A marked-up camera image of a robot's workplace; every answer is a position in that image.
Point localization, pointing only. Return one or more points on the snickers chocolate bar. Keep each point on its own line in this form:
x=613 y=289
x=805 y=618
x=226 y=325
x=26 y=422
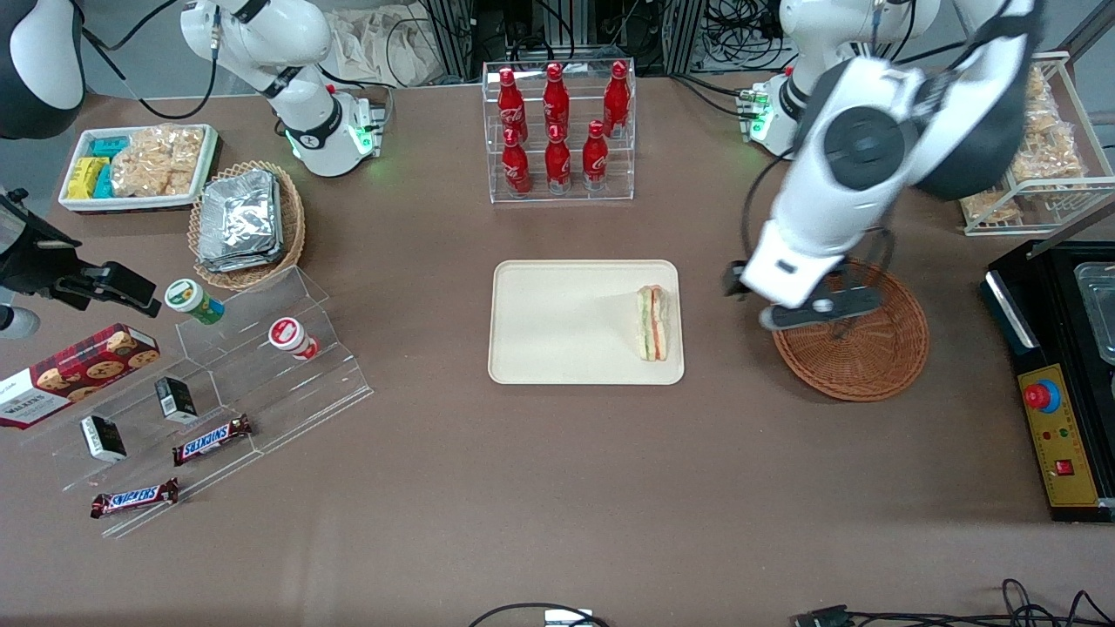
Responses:
x=212 y=440
x=135 y=498

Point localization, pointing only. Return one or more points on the beige plastic tray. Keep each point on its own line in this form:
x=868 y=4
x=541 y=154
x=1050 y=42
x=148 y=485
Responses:
x=566 y=322

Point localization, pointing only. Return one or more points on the red emergency stop button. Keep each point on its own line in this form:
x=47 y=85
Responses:
x=1039 y=396

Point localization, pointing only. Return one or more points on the clear acrylic stepped shelf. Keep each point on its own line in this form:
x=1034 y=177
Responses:
x=287 y=401

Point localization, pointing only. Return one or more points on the yellow snack packet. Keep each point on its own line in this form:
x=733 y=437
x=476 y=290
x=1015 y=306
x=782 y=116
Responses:
x=85 y=177

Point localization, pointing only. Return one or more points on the red tartan cookie box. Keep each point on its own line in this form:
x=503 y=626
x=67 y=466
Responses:
x=78 y=374

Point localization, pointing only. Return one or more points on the white rectangular snack tray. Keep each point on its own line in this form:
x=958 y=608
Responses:
x=131 y=202

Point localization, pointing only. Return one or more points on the small white device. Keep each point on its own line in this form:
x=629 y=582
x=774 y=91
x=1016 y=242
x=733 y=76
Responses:
x=568 y=618

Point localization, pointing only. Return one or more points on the beige cloth bag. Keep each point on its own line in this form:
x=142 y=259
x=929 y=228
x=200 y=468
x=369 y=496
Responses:
x=375 y=43

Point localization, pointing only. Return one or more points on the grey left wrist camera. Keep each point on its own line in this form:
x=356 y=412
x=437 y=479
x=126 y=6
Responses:
x=823 y=309

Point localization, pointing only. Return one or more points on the green lid snack cup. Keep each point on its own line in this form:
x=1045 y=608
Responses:
x=192 y=299

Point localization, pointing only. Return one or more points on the aluminium frame post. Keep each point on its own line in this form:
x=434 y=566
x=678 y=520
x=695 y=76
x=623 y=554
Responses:
x=453 y=35
x=684 y=35

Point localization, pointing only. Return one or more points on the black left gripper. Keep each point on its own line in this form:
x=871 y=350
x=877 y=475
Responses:
x=733 y=280

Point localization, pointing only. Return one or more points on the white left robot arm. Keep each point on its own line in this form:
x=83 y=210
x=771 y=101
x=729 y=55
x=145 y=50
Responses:
x=862 y=139

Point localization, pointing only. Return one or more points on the silver foil packet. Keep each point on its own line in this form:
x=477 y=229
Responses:
x=239 y=213
x=239 y=265

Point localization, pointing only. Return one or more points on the yellow control panel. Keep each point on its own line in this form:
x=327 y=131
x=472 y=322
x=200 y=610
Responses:
x=1058 y=435

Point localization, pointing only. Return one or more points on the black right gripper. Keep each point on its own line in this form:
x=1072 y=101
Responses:
x=35 y=268

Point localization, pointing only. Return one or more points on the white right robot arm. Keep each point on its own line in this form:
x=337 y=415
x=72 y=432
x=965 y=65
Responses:
x=261 y=35

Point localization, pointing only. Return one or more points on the black machine housing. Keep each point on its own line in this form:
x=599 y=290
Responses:
x=1045 y=335

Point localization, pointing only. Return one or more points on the small black box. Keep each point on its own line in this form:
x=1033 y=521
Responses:
x=176 y=399
x=103 y=438

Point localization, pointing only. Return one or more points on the clear plastic container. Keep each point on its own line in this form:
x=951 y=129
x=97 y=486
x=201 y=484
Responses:
x=1099 y=322

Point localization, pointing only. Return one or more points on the teal snack packet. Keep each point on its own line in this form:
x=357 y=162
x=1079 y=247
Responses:
x=110 y=146
x=104 y=181

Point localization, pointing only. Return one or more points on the clear bag of crackers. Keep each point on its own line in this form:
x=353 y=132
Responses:
x=993 y=209
x=1037 y=87
x=1054 y=157
x=157 y=161

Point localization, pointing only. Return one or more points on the round brown wicker basket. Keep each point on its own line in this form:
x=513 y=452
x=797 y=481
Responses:
x=862 y=366

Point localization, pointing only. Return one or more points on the clear acrylic bottle rack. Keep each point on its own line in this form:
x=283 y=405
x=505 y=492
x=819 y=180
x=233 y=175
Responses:
x=575 y=198

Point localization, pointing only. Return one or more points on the red cola bottle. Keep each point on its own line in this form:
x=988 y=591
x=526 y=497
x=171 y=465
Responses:
x=595 y=157
x=616 y=97
x=557 y=161
x=555 y=100
x=516 y=165
x=510 y=104

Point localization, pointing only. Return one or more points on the red lid snack cup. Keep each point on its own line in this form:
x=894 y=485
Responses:
x=289 y=336

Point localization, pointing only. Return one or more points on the triangle sandwich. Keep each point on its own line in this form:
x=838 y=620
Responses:
x=653 y=324

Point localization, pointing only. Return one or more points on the oval brown wicker basket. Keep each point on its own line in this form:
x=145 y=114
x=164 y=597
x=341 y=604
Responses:
x=294 y=222

